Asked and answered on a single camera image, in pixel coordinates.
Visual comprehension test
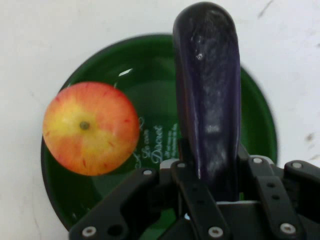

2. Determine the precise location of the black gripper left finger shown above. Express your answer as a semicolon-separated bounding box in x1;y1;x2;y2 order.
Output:
68;138;231;240

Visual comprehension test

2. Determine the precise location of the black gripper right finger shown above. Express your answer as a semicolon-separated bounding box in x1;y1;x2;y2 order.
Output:
237;142;320;240

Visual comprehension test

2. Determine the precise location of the red yellow apple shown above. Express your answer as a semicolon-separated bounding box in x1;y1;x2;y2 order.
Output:
42;81;140;176

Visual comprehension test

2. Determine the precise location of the purple eggplant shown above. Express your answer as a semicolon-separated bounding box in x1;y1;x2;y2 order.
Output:
172;1;242;202

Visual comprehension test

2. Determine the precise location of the dark green plate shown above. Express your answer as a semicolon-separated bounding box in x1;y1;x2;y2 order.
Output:
40;33;278;232

